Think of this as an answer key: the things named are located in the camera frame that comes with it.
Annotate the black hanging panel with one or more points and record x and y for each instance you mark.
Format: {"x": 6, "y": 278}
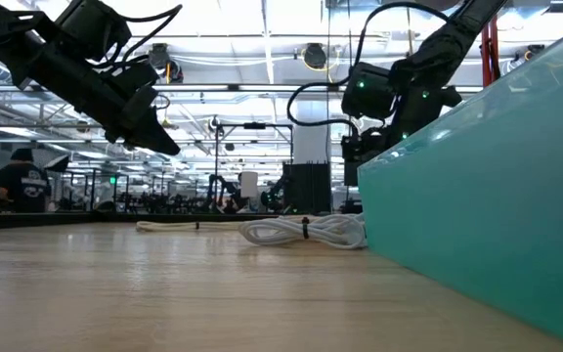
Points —
{"x": 350, "y": 173}

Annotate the black cabinet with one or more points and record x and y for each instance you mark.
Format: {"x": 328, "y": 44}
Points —
{"x": 313, "y": 183}

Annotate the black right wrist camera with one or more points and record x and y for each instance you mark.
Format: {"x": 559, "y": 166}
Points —
{"x": 359, "y": 146}

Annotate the teal translucent plastic bin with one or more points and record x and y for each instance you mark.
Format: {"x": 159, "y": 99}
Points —
{"x": 482, "y": 205}

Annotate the white building column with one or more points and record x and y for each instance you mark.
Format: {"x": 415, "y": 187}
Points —
{"x": 312, "y": 142}

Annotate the person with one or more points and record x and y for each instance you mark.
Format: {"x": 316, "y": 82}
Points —
{"x": 25, "y": 186}

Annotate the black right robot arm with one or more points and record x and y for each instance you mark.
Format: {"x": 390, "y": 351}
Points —
{"x": 438, "y": 49}

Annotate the red metal pole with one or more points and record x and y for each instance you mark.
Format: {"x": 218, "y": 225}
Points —
{"x": 487, "y": 58}

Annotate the long ceiling light bar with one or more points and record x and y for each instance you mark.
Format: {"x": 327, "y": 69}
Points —
{"x": 262, "y": 88}

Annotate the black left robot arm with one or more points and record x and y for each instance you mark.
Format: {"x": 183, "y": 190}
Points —
{"x": 42, "y": 58}

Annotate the black metal frame stand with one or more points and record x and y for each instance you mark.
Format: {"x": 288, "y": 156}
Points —
{"x": 254, "y": 125}

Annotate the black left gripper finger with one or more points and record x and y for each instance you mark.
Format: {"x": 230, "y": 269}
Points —
{"x": 154, "y": 137}

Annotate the white sign board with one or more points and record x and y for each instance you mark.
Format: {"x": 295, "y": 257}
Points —
{"x": 249, "y": 185}

